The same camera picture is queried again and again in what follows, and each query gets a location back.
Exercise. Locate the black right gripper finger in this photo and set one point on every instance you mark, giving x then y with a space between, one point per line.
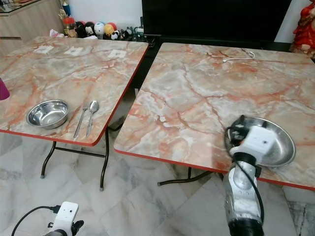
238 139

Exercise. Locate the large steel bowl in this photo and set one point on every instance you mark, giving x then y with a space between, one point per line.
281 145

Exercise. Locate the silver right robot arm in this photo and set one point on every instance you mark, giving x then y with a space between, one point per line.
241 196

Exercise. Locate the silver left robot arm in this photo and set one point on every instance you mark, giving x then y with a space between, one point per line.
56 234

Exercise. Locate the purple plastic cup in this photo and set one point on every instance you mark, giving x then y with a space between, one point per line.
3 90

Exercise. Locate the small steel bowl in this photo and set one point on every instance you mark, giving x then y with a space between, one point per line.
47 114

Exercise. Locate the steel fork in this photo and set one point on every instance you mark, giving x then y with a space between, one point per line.
80 121

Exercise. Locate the black television screen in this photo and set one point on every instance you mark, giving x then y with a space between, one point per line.
216 17

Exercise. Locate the red figurine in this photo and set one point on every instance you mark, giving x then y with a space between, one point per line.
304 29

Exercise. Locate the steel spoon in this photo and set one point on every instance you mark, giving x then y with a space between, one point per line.
93 106

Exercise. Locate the wooden cabinet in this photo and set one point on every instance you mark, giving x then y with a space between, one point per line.
27 24

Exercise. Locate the pink tissue pack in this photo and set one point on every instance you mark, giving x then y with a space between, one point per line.
56 33

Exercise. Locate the white paper label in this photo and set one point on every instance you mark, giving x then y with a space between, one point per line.
116 54
74 51

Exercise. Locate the red capped toy figure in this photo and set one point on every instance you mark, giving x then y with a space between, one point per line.
69 26

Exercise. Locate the black white small toy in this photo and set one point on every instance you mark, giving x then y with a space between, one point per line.
114 35

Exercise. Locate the orange yellow round toy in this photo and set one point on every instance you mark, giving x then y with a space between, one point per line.
109 29

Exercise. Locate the black mouse plush toy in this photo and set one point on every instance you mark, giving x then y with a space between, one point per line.
84 30

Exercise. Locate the white blue round toy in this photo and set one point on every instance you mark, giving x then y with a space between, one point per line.
99 29

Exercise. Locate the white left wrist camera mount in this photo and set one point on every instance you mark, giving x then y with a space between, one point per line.
65 215

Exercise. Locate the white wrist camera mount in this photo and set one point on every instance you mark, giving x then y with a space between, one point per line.
258 141
65 215

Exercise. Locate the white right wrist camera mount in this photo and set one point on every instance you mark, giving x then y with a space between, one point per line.
258 141

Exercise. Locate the black metal table leg frame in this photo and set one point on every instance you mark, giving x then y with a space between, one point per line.
104 164
189 178

